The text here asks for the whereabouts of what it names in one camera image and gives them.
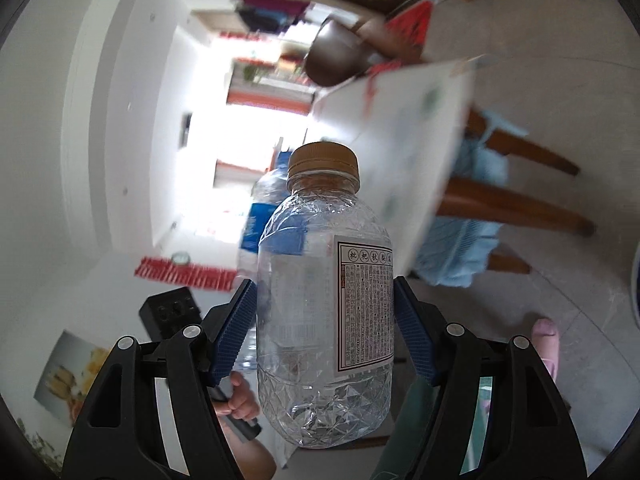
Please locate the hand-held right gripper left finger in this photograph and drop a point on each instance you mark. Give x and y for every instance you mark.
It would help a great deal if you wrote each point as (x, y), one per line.
(235, 331)

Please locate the light blue chair cushion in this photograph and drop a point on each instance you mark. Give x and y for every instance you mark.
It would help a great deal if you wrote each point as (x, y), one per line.
(465, 245)

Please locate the dark brown chair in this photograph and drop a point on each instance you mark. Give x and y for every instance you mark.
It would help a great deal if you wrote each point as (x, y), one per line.
(340, 55)

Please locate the hanging dark clothes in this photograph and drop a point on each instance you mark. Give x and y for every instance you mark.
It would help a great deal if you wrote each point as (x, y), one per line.
(270, 10)

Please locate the clear bottle blue label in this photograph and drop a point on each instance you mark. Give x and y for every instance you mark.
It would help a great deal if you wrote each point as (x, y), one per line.
(255, 230)

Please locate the table with white tablecloth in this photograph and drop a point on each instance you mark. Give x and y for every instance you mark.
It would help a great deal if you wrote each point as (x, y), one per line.
(400, 150)

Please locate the person's left hand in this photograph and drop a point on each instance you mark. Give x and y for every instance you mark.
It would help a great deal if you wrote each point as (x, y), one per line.
(241, 396)

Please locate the clear faceted bottle tan cap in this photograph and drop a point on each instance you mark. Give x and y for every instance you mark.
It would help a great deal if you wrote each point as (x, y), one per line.
(300, 335)

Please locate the wooden chair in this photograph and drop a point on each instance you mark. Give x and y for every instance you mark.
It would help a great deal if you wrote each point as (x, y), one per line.
(520, 210)

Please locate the red cloth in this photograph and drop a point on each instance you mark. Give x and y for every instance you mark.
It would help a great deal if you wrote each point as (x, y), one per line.
(411, 22)

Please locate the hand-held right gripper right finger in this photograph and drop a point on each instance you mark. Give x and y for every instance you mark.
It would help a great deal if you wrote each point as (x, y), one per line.
(415, 340)

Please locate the wall picture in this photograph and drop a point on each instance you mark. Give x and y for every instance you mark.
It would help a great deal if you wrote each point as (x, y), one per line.
(65, 380)

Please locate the red fringed decoration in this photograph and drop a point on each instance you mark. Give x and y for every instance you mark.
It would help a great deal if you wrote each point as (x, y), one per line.
(185, 272)

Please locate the pink slipper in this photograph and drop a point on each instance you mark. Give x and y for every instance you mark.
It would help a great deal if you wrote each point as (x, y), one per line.
(546, 345)

